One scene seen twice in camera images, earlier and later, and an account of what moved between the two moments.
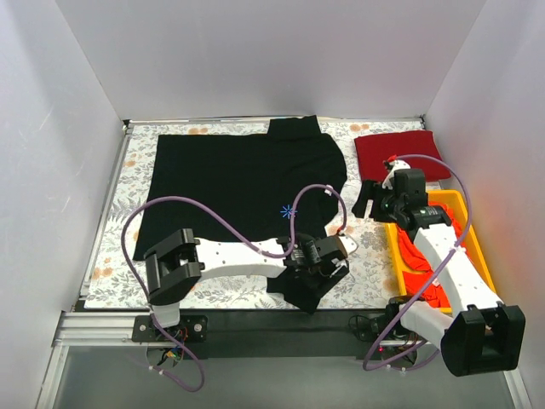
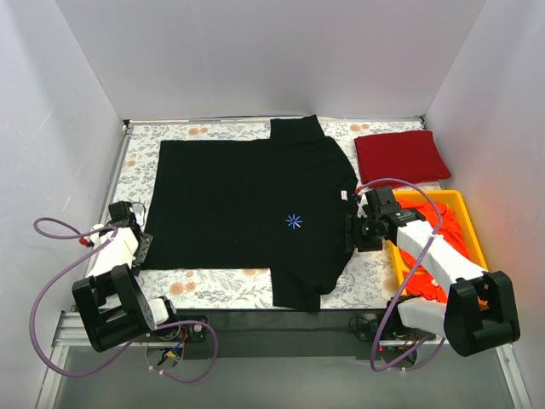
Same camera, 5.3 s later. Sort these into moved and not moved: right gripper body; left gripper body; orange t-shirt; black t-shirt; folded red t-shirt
Moved: left gripper body; right gripper body
Not moved: orange t-shirt; black t-shirt; folded red t-shirt
